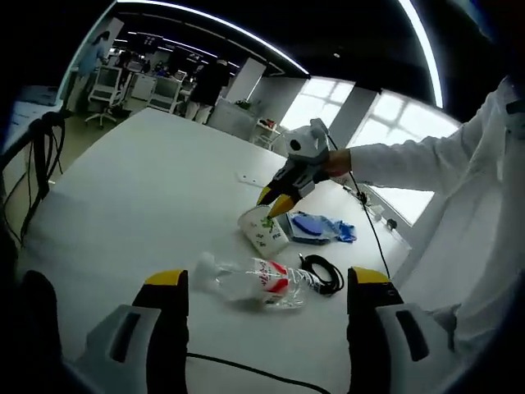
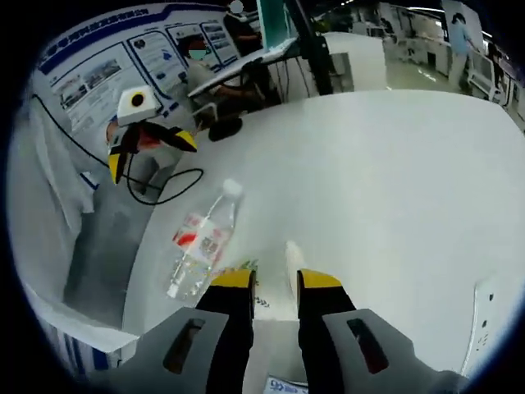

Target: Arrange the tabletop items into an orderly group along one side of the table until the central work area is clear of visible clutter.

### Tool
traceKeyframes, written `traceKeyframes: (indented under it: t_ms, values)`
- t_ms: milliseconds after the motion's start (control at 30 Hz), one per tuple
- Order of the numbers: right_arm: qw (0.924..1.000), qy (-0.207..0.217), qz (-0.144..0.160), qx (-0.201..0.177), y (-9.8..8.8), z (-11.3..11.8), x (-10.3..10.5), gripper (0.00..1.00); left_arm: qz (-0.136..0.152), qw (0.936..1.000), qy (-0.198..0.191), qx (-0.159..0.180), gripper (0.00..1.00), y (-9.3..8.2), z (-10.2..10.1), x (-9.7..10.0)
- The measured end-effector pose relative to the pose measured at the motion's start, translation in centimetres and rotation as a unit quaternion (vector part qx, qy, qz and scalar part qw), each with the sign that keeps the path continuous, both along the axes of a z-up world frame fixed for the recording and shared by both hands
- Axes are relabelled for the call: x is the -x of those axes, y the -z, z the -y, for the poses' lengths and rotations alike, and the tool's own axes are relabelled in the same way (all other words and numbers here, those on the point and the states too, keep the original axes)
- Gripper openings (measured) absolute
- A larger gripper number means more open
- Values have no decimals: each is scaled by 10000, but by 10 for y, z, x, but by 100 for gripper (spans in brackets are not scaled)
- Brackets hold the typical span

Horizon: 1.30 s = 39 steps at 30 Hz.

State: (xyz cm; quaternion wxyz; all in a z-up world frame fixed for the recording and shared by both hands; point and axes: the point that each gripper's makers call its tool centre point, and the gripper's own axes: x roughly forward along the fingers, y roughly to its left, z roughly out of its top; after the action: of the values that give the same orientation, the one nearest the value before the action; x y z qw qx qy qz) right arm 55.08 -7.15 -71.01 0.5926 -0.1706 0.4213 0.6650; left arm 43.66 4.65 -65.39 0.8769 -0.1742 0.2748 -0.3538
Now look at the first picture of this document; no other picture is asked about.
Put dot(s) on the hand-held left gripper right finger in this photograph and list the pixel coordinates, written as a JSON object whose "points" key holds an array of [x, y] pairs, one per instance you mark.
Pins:
{"points": [[369, 328]]}

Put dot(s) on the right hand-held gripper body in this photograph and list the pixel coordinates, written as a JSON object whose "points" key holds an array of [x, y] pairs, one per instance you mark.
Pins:
{"points": [[307, 141]]}

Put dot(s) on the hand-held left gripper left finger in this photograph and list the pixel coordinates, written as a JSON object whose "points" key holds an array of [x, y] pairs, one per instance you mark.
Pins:
{"points": [[164, 328]]}

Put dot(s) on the white paper cup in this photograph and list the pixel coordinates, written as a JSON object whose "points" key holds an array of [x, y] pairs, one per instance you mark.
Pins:
{"points": [[262, 234]]}

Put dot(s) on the clear plastic bottle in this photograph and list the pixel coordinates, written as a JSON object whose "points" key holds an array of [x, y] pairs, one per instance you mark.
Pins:
{"points": [[262, 283]]}

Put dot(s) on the person's right hand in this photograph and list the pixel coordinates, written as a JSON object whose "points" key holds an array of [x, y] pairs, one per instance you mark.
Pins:
{"points": [[339, 162]]}

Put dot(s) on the large window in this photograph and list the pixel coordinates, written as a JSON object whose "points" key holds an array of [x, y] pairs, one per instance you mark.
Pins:
{"points": [[316, 104], [406, 127]]}

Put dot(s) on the green potted plant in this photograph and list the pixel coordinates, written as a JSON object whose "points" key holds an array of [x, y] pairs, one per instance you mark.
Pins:
{"points": [[245, 103]]}

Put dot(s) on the white cabinet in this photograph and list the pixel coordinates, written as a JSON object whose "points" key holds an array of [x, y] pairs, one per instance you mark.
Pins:
{"points": [[229, 121]]}

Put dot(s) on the small dark round object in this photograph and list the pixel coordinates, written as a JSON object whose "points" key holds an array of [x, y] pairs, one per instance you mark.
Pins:
{"points": [[392, 223]]}

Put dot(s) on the dark rounded object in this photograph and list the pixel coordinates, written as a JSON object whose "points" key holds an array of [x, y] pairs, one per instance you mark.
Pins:
{"points": [[39, 316]]}

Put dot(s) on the person in white coat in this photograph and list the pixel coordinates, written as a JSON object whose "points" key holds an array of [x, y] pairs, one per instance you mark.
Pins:
{"points": [[471, 254]]}

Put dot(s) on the white table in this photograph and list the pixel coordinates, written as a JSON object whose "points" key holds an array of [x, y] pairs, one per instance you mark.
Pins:
{"points": [[143, 197]]}

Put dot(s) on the ceiling light strip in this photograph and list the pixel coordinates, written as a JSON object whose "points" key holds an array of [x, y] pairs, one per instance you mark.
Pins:
{"points": [[428, 53], [229, 28]]}

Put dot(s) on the white office chair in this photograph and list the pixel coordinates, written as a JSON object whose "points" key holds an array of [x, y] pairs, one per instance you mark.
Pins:
{"points": [[104, 88], [164, 94]]}

